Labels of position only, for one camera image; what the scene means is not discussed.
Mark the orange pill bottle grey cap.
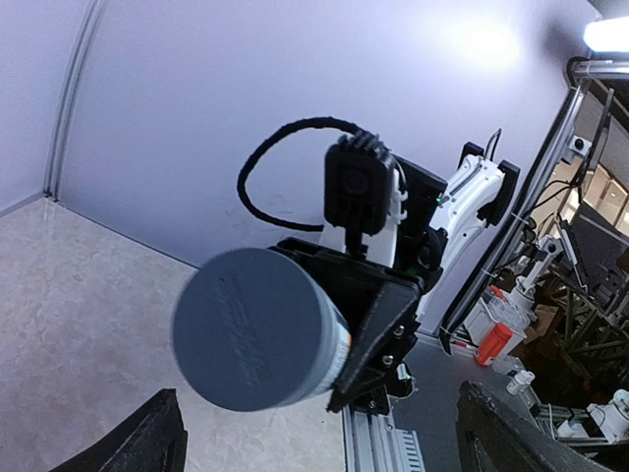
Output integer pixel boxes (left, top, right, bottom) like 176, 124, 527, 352
172, 248, 352, 412

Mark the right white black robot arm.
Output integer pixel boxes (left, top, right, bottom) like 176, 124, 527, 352
273, 143, 520, 414

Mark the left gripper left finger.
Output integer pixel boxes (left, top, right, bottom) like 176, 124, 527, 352
54, 388, 188, 472

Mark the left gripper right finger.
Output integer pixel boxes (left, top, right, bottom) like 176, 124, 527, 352
456, 381, 619, 471

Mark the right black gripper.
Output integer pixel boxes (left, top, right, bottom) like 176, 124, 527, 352
272, 238, 423, 412

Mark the orange capped bottle background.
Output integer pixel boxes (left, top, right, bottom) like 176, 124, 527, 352
475, 323, 513, 367

